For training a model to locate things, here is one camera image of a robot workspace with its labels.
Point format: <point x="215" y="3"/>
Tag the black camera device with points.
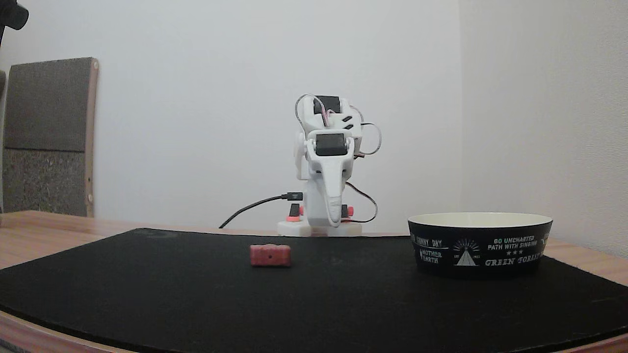
<point x="13" y="14"/>

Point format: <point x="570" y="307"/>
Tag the grey board with wooden edge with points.
<point x="46" y="137"/>

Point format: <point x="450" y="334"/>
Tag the red block toy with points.
<point x="270" y="255"/>

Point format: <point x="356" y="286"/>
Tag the red black table clamp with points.
<point x="348" y="211"/>
<point x="294" y="212"/>

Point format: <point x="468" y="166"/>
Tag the black table mat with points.
<point x="314" y="304"/>

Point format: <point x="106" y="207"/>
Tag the black printed paper bowl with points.
<point x="478" y="250"/>

